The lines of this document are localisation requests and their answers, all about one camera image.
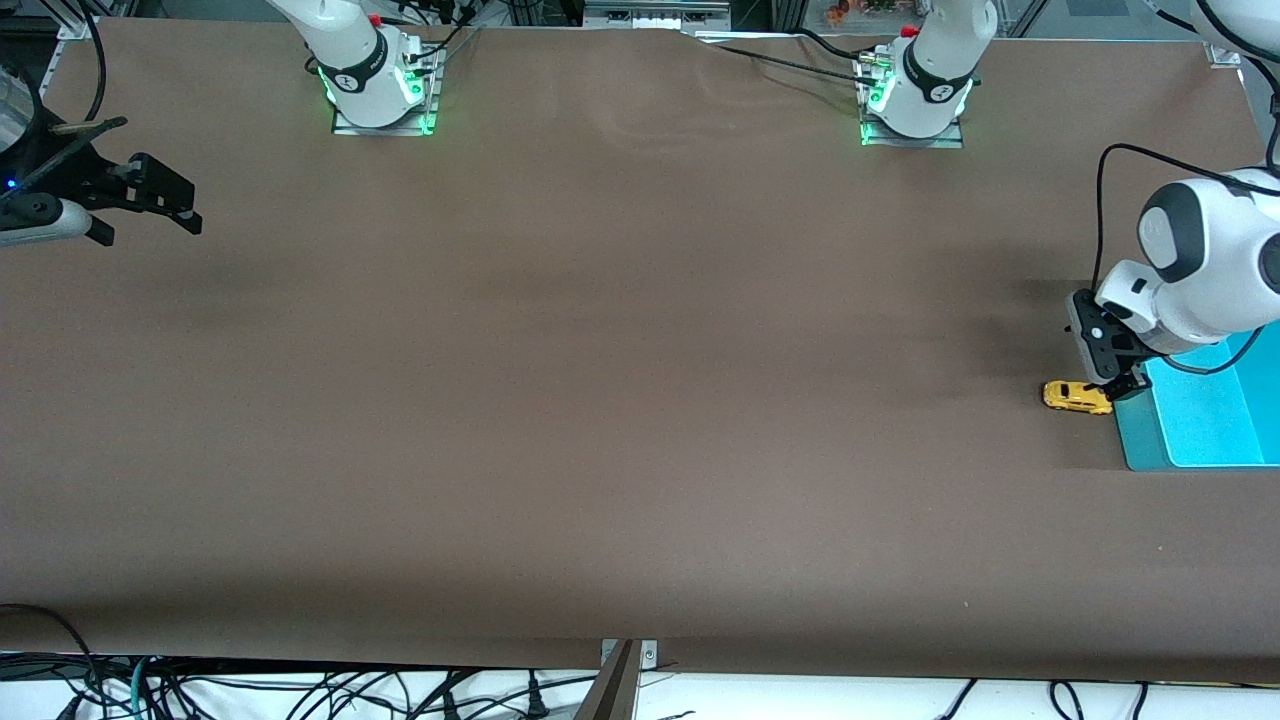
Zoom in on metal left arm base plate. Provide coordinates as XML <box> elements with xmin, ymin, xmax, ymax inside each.
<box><xmin>857</xmin><ymin>55</ymin><xmax>966</xmax><ymax>149</ymax></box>

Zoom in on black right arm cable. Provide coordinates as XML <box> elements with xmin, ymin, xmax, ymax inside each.
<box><xmin>60</xmin><ymin>0</ymin><xmax>110</xmax><ymax>126</ymax></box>

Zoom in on short black base cable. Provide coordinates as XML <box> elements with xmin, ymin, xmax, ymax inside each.
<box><xmin>795</xmin><ymin>27</ymin><xmax>873</xmax><ymax>61</ymax></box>

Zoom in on dark slanted bar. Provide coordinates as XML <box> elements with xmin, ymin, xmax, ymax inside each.
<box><xmin>572</xmin><ymin>640</ymin><xmax>642</xmax><ymax>720</ymax></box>

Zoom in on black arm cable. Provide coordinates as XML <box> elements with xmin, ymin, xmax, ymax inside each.
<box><xmin>60</xmin><ymin>0</ymin><xmax>110</xmax><ymax>126</ymax></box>
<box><xmin>1093</xmin><ymin>143</ymin><xmax>1280</xmax><ymax>296</ymax></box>

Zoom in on grey power strip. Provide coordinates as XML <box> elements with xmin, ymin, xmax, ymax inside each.
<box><xmin>583</xmin><ymin>0</ymin><xmax>733</xmax><ymax>31</ymax></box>

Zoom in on long black base cable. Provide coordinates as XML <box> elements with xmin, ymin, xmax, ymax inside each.
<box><xmin>695</xmin><ymin>40</ymin><xmax>877</xmax><ymax>85</ymax></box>

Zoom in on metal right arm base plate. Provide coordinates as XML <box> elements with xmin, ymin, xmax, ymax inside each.
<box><xmin>330</xmin><ymin>45</ymin><xmax>441</xmax><ymax>137</ymax></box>

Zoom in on aluminium frame rail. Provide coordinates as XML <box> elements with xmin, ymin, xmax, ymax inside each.
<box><xmin>55</xmin><ymin>0</ymin><xmax>113</xmax><ymax>43</ymax></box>

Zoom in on black looped floor cable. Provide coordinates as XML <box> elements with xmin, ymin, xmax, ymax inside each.
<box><xmin>0</xmin><ymin>603</ymin><xmax>103</xmax><ymax>720</ymax></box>

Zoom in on teal plastic bin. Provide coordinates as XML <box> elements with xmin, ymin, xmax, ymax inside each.
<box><xmin>1112</xmin><ymin>322</ymin><xmax>1280</xmax><ymax>472</ymax></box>

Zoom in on yellow beetle toy car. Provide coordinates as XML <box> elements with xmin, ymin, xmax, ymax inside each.
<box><xmin>1043</xmin><ymin>380</ymin><xmax>1114</xmax><ymax>416</ymax></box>

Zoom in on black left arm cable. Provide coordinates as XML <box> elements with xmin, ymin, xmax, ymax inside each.
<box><xmin>1093</xmin><ymin>143</ymin><xmax>1280</xmax><ymax>296</ymax></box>

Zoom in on black base cable bundle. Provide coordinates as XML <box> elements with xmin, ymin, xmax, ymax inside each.
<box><xmin>398</xmin><ymin>0</ymin><xmax>483</xmax><ymax>67</ymax></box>

